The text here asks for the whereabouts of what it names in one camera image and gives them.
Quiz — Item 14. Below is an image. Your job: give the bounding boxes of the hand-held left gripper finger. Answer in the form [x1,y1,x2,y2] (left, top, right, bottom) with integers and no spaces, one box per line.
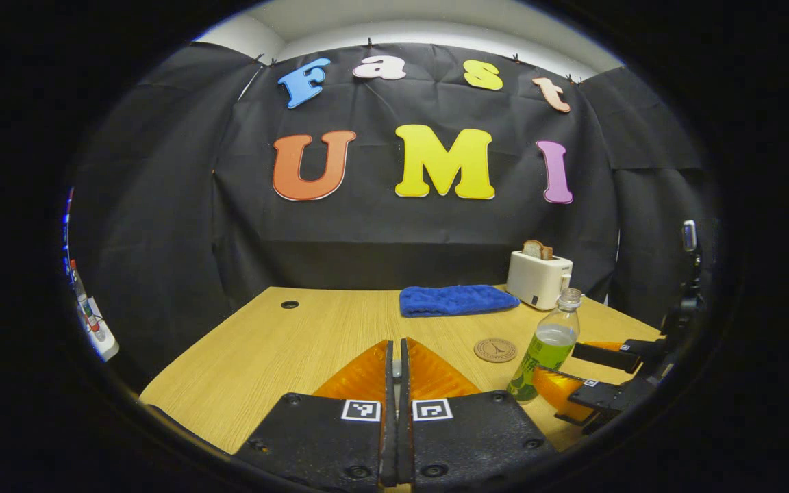
[398,337,558,490]
[234,339,395,490]

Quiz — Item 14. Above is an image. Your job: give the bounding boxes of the green label water bottle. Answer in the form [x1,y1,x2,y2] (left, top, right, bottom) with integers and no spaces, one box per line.
[506,288,584,405]

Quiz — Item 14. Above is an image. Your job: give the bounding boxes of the round brown coaster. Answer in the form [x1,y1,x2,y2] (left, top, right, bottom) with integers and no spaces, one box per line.
[473,338,518,364]

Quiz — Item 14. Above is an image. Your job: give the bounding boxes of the red cap clear bottle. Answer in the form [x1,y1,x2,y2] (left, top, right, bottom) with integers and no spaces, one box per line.
[69,259,106,342]

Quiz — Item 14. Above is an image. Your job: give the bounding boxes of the white toaster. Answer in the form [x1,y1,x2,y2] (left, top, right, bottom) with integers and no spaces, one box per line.
[506,250,573,311]

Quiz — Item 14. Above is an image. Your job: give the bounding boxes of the blue towel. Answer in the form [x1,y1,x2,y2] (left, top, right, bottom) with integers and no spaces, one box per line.
[399,284,521,318]

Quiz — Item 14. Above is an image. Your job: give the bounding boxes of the white side table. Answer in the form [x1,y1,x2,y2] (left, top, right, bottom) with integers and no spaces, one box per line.
[79,296,120,362]

